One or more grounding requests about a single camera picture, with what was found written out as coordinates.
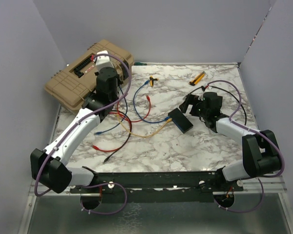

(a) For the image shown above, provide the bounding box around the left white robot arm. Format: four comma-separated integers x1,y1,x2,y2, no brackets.
30,67,120,196

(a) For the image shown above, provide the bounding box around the black adapter power cord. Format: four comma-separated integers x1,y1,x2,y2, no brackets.
190,85,247,126

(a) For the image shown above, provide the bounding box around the yellow ethernet cable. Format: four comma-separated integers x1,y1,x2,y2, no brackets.
115,114,172,139

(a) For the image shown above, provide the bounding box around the tan plastic toolbox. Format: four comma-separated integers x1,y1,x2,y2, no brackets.
44,39,134,114

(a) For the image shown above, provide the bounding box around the black blue network switch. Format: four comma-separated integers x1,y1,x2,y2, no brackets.
168,108,193,134

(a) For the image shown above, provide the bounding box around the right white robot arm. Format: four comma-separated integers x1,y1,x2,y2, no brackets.
179,92,283,191

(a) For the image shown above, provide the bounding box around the blue ethernet cable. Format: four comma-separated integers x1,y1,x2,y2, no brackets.
132,81,171,124
94,85,128,136

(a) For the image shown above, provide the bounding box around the long red ethernet cable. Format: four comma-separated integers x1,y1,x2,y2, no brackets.
117,95,152,123

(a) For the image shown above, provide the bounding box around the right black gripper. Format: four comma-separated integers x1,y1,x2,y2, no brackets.
180,93,209,118

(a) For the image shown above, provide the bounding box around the yellow utility knife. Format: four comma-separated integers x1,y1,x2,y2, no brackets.
189,71,206,86

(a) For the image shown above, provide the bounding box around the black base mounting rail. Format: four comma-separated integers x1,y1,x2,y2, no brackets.
70,170,243,203

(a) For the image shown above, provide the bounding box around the green handled screwdriver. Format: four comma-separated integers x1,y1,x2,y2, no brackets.
134,62,147,66

